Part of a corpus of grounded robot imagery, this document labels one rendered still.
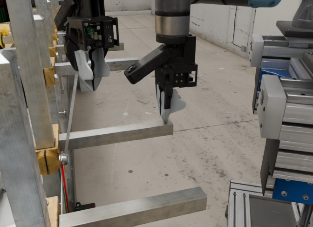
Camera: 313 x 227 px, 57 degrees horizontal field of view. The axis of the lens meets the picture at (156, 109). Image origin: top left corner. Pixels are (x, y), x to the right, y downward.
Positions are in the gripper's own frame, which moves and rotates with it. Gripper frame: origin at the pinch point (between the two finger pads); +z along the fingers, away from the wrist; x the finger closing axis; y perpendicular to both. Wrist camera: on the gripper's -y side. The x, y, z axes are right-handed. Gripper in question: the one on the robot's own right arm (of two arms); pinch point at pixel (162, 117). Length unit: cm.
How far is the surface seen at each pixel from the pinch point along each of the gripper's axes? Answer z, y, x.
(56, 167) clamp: 3.7, -25.4, -8.6
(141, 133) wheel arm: 2.7, -5.8, -1.6
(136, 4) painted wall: 58, 194, 884
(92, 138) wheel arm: 2.2, -17.4, -1.6
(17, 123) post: -17.8, -26.0, -30.8
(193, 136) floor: 88, 67, 126
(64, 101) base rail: 18, -25, 59
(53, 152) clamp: 1.1, -25.6, -7.1
